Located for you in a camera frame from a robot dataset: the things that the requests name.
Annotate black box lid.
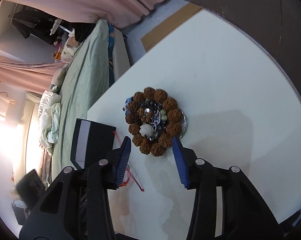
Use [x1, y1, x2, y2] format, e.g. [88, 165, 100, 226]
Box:
[16, 169, 46, 212]

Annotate crumpled white quilt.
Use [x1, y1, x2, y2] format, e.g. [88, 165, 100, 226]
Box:
[38, 86, 62, 155]

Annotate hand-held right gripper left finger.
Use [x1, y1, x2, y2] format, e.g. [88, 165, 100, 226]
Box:
[19, 136, 132, 240]

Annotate brown cardboard sheet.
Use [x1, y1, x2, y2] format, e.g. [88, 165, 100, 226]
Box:
[141, 4, 202, 52]

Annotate pink curtain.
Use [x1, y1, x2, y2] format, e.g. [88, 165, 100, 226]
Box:
[0, 0, 170, 93]

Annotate white bed frame board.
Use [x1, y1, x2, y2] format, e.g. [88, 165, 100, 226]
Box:
[112, 29, 134, 82]

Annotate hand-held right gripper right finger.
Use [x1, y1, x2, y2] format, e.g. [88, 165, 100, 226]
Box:
[172, 137, 284, 240]

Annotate white carved pendant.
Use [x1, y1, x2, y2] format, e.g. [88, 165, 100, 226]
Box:
[140, 124, 153, 137]

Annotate red string cord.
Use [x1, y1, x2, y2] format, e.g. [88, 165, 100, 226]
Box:
[112, 131, 145, 192]

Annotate hanging dark clothes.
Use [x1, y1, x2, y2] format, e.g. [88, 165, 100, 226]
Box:
[12, 11, 60, 46]

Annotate bed with green sheet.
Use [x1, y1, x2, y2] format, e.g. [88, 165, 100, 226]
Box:
[51, 20, 111, 184]

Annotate black jewelry box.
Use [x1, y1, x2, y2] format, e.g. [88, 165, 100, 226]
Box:
[70, 118, 117, 169]

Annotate brown walnut bead bracelet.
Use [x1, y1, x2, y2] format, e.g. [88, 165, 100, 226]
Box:
[125, 87, 183, 157]

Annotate dark bead bracelet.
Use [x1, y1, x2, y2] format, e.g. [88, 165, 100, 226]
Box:
[138, 100, 169, 140]

